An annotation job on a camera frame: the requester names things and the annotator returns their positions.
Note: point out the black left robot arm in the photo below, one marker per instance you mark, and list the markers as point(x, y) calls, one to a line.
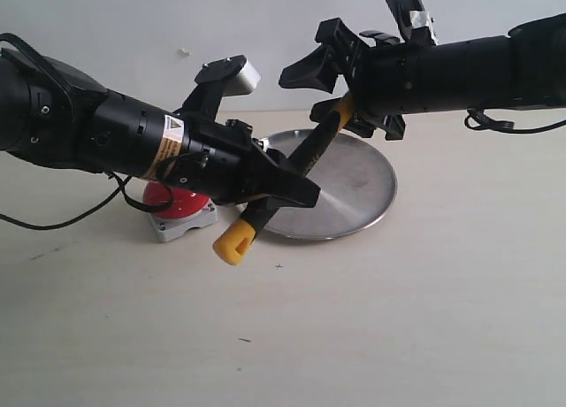
point(66, 120)

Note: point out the yellow black claw hammer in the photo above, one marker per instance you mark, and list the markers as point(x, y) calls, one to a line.
point(293, 190)

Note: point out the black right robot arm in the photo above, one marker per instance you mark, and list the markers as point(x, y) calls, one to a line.
point(523, 70)

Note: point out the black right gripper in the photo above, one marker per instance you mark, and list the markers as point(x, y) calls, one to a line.
point(382, 78)

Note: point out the red dome push button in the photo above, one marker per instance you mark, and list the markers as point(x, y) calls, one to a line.
point(188, 211)

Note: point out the round stainless steel plate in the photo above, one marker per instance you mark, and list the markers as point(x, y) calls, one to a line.
point(358, 186)

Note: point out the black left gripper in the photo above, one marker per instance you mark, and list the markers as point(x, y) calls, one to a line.
point(229, 165)

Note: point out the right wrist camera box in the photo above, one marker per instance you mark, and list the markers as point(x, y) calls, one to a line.
point(414, 22)

